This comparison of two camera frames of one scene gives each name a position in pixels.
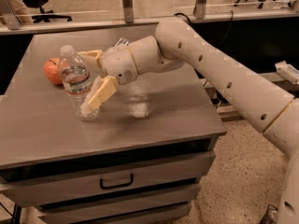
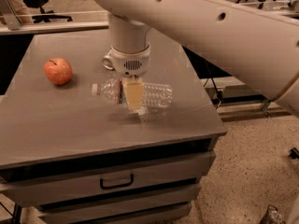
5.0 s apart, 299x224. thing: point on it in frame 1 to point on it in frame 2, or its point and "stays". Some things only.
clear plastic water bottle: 77,81 to 155,94
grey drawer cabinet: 95,128 stays
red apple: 51,70 stays
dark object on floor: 271,216 stays
